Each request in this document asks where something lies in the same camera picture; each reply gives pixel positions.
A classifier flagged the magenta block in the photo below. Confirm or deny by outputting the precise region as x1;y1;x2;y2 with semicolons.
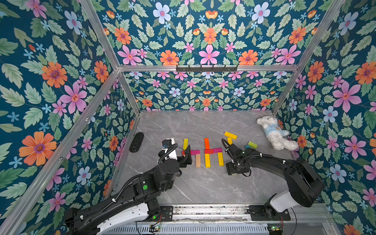
213;148;222;153
191;150;200;155

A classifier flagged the natural wood block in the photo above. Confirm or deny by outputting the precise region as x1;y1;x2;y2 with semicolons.
195;154;201;167

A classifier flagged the green block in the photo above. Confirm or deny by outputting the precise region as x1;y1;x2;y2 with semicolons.
248;142;258;149

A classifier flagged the long yellow block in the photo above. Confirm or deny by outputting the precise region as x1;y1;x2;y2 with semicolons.
183;139;189;150

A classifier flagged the orange block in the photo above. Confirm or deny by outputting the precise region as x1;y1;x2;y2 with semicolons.
204;138;210;149

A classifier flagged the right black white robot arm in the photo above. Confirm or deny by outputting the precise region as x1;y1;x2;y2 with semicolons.
222;140;325;220

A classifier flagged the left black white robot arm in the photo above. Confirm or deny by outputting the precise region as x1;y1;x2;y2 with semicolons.
64;143;192;235

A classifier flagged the white teddy bear plush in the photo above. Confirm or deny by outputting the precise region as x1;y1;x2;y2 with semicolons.
257;116;299;151

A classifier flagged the black oval remote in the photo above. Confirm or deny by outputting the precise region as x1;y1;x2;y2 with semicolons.
129;132;145;153

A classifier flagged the white vented strip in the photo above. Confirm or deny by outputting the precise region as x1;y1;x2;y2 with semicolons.
105;223;269;235

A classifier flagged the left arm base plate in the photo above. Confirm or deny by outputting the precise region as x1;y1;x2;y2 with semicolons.
156;206;174;222

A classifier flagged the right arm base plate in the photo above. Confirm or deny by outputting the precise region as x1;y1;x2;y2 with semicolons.
247;205;291;221

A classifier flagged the metal hook rail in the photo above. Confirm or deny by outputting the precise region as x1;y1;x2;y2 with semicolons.
175;65;238;73

